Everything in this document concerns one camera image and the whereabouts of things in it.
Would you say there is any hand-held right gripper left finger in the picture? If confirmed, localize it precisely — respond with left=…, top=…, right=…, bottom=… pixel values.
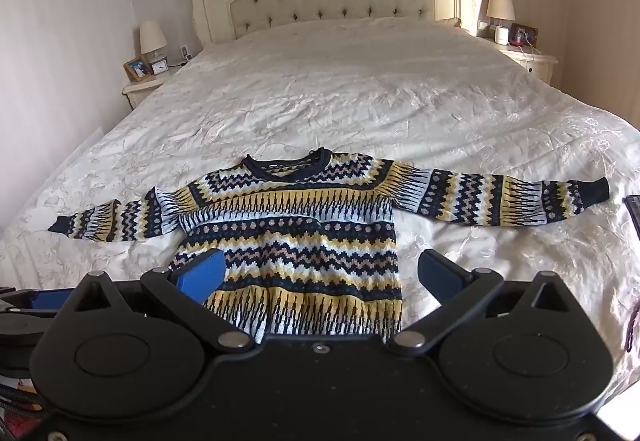
left=59, top=248, right=256, bottom=353

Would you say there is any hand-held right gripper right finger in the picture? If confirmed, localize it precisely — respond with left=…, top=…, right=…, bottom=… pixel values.
left=389, top=249, right=586, bottom=354

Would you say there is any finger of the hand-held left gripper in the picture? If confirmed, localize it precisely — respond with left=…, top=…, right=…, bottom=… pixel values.
left=0, top=286, right=77, bottom=318

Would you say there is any navy yellow patterned knit sweater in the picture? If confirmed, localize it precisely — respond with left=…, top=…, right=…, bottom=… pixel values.
left=48, top=147, right=612, bottom=344

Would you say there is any cream nightstand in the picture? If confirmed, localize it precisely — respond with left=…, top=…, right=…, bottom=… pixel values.
left=497, top=42, right=559, bottom=86
left=122, top=63, right=188, bottom=110

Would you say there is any cream bedspread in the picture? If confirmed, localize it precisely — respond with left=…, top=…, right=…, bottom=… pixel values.
left=0, top=17, right=640, bottom=422

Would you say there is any flat black object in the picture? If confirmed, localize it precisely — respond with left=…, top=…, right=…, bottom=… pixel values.
left=624, top=194, right=640, bottom=243

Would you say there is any cream shade table lamp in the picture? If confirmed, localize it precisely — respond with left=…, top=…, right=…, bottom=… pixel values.
left=486, top=0, right=516, bottom=29
left=139, top=19, right=168, bottom=68

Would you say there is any black braided cable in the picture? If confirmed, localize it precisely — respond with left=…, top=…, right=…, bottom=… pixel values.
left=0, top=378, right=48, bottom=419

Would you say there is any purple cord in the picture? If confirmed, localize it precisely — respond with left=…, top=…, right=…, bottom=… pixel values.
left=625, top=301, right=640, bottom=354

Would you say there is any wooden photo frame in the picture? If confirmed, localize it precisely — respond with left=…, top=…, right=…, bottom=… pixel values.
left=123, top=56, right=156, bottom=83

